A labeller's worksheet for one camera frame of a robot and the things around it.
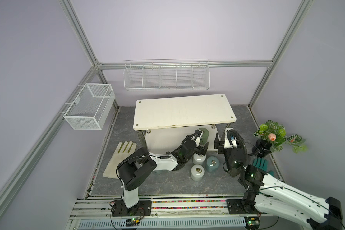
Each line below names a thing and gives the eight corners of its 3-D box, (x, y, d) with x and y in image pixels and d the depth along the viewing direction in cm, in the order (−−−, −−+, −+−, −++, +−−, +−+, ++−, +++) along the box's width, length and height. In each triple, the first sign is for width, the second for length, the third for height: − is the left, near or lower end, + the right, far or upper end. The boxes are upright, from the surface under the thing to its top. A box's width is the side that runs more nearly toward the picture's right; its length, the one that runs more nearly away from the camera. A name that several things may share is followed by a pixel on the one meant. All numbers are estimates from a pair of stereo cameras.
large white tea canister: (191, 181, 84) (192, 176, 78) (190, 169, 88) (191, 164, 82) (203, 181, 84) (205, 176, 77) (202, 169, 88) (204, 164, 82)
